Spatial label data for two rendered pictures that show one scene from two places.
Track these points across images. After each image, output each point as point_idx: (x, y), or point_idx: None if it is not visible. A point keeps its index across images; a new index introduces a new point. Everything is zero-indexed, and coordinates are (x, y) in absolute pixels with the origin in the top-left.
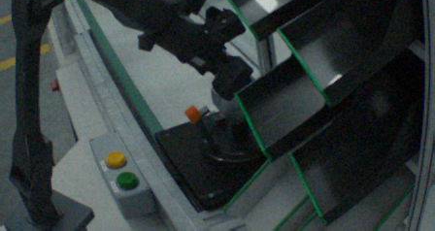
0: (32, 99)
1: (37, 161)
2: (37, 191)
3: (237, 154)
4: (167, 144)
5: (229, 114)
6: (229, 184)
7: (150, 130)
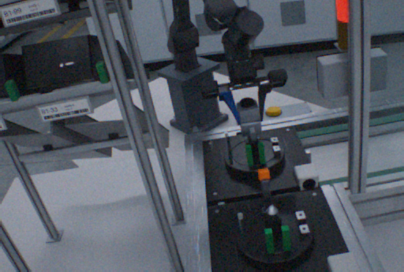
0: (174, 5)
1: (171, 33)
2: (169, 45)
3: (233, 150)
4: (277, 129)
5: (298, 157)
6: (215, 150)
7: (311, 130)
